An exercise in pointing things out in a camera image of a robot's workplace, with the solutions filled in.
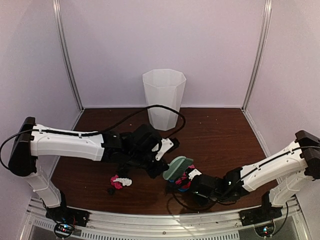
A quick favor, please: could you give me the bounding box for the mint green hand brush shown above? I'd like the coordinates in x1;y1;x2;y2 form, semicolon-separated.
162;156;194;181

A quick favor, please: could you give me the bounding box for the blue plastic dustpan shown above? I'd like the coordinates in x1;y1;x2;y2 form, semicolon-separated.
166;177;191;193

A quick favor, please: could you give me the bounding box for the large pink paper scrap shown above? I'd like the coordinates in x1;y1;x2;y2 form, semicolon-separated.
110;174;123;190

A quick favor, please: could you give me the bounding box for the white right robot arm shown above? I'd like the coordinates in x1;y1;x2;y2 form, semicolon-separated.
189;130;320;221

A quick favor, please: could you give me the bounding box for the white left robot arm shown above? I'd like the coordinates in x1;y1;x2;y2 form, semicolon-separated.
7;117;174;222

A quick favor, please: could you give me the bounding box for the pink paper strip scrap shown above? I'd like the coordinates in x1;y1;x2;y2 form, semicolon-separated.
174;164;195;191

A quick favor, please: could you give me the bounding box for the long black paper scrap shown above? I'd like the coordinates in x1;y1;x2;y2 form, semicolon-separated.
116;163;132;178

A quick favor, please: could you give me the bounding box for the small black paper ball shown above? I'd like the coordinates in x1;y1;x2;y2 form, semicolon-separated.
107;188;116;196

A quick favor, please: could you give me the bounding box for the translucent white waste bin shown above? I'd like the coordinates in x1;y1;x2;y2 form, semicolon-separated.
142;69;187;131

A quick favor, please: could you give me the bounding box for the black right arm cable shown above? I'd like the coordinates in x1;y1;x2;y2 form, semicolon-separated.
167;184;241;213

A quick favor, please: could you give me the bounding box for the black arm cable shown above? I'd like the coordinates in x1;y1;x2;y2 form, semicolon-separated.
0;104;187;173
167;184;241;213

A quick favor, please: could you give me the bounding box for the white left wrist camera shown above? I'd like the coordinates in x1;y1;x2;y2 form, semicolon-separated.
151;138;180;161

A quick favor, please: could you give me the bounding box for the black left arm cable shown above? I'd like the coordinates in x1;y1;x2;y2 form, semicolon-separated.
0;104;187;173

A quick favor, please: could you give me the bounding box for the aluminium right frame rail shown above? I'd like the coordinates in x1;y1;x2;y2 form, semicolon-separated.
241;0;273;157

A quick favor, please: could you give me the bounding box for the aluminium frame rail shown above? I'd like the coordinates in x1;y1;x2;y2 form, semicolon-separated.
241;0;273;157
52;0;85;130

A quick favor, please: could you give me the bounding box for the aluminium left frame rail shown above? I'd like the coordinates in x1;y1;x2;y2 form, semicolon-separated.
52;0;85;130

